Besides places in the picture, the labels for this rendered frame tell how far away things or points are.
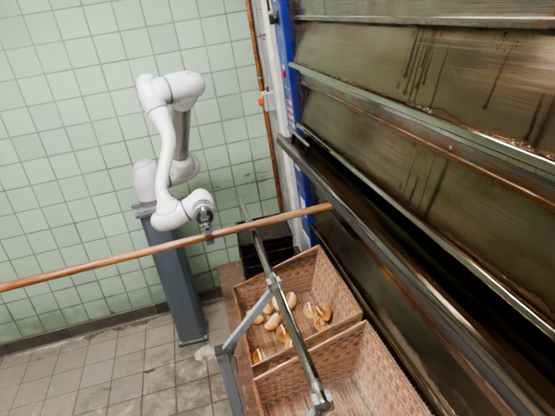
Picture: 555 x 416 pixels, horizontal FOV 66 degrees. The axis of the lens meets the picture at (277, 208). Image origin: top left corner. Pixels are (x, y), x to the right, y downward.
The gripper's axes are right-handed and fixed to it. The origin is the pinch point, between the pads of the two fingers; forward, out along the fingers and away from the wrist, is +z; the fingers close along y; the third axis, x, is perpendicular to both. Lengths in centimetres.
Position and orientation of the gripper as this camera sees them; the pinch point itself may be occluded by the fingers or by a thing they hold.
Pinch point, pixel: (208, 235)
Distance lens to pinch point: 169.9
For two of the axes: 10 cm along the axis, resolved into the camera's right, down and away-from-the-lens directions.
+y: 1.4, 8.8, 4.4
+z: 2.4, 4.0, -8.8
